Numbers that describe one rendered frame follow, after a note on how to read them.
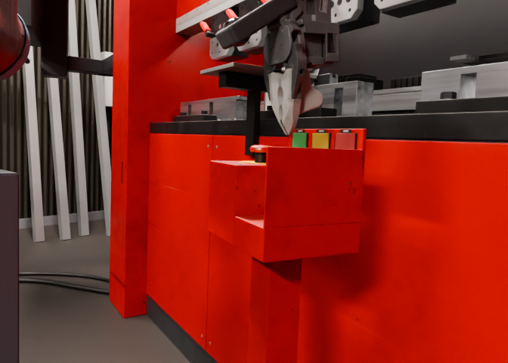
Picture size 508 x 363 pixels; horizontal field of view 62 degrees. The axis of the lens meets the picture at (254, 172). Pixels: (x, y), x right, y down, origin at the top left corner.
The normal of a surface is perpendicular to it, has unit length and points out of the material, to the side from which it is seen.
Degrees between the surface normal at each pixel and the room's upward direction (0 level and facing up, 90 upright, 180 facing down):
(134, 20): 90
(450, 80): 90
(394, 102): 90
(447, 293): 90
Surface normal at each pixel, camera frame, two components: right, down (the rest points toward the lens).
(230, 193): -0.89, 0.00
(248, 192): 0.46, 0.09
